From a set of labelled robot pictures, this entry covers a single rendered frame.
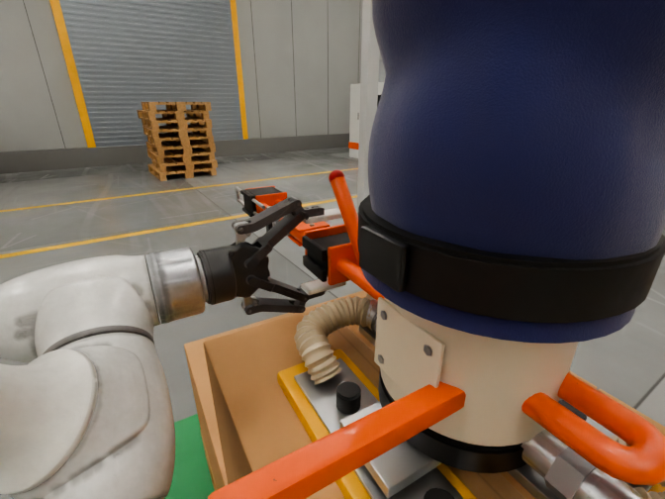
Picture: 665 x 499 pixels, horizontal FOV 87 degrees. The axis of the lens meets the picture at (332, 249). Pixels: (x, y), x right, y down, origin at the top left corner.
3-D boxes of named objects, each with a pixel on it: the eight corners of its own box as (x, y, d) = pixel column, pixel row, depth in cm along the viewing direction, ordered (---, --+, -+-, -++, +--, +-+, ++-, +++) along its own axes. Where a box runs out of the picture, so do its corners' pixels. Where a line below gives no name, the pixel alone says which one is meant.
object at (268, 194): (288, 213, 82) (287, 192, 81) (257, 218, 79) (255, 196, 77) (275, 204, 89) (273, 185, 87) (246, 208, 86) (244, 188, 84)
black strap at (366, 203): (702, 272, 27) (723, 224, 26) (516, 380, 17) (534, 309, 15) (468, 204, 45) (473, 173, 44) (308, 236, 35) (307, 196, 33)
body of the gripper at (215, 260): (190, 240, 48) (255, 229, 52) (199, 294, 51) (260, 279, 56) (201, 259, 42) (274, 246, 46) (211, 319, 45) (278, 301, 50)
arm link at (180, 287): (156, 304, 49) (200, 293, 52) (164, 339, 42) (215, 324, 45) (143, 244, 46) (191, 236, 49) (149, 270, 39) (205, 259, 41)
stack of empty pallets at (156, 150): (221, 174, 675) (212, 101, 625) (158, 181, 620) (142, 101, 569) (203, 165, 775) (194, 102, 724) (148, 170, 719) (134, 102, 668)
